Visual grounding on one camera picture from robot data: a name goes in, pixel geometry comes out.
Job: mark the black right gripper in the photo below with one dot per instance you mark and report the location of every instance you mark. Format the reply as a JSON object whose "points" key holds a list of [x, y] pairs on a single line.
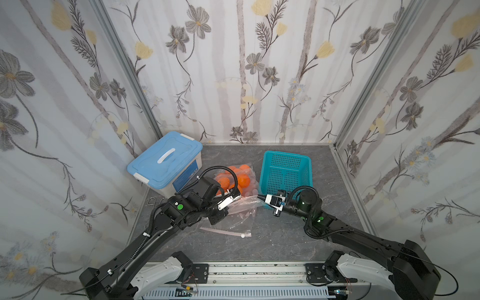
{"points": [[280, 204]]}

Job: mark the clear zip-top bag front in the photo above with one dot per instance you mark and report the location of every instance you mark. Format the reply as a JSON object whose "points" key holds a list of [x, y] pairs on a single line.
{"points": [[239, 221]]}

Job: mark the clear zip-top bag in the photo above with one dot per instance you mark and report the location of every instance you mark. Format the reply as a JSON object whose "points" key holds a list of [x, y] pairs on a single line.
{"points": [[247, 182], [239, 221]]}

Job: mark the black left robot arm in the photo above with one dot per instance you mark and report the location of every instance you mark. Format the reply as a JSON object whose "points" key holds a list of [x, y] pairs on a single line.
{"points": [[125, 277]]}

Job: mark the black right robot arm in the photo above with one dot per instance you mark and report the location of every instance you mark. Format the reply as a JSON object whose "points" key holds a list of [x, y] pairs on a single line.
{"points": [[402, 267]]}

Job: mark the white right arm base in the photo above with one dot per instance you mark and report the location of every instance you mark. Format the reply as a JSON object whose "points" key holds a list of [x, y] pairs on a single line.
{"points": [[341, 270]]}

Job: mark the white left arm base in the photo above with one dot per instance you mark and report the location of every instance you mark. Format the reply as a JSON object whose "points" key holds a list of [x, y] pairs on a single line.
{"points": [[177, 269]]}

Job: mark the clear zip-top bag rear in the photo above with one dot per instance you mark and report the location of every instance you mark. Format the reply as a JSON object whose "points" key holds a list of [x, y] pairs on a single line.
{"points": [[247, 182]]}

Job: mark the teal plastic basket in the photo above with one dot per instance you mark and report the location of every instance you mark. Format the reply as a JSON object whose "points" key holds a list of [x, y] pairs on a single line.
{"points": [[284, 172]]}

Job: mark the blue lid storage box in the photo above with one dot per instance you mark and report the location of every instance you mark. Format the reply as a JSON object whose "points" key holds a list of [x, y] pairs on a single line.
{"points": [[169, 164]]}

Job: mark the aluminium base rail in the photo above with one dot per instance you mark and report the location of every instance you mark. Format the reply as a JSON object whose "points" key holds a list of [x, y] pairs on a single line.
{"points": [[259, 281]]}

